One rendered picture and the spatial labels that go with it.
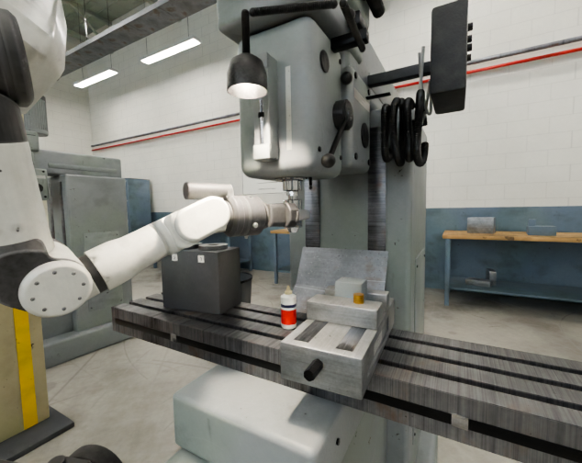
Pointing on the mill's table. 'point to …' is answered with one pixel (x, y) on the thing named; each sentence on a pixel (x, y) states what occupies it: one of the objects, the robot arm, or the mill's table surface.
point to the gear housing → (337, 23)
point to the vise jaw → (345, 311)
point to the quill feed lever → (342, 120)
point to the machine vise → (338, 350)
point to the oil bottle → (288, 310)
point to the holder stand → (202, 278)
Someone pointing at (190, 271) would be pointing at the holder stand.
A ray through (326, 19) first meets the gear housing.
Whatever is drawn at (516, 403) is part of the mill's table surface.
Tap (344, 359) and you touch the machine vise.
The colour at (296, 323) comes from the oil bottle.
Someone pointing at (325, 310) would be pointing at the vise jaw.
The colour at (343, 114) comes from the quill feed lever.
